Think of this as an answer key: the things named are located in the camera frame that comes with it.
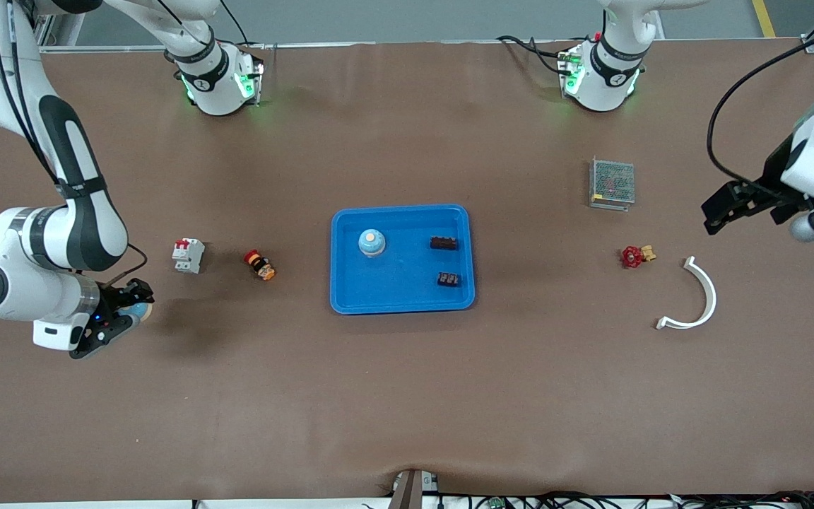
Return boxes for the metal table edge clamp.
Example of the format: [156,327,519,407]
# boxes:
[389,469,440,509]

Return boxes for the orange black emergency stop button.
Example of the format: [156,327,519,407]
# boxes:
[243,249,276,282]

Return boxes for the white circuit breaker red switch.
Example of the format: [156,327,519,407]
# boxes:
[171,238,206,274]

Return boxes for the black cable bundle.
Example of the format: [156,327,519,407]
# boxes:
[435,491,814,509]

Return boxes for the white curved plastic piece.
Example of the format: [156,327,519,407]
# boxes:
[655,256,718,331]

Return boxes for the black right arm base cable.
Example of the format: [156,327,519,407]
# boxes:
[218,0,252,49]

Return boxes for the brown table mat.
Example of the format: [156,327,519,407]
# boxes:
[0,39,814,504]

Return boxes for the black left arm base cables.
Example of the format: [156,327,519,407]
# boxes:
[497,34,574,77]

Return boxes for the blue plastic tray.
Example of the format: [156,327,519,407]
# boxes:
[330,204,476,315]

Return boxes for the metal mesh power supply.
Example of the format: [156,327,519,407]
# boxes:
[589,157,637,211]

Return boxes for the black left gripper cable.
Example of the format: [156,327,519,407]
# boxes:
[706,32,814,192]

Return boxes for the red handle brass valve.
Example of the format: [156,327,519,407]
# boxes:
[620,244,658,269]

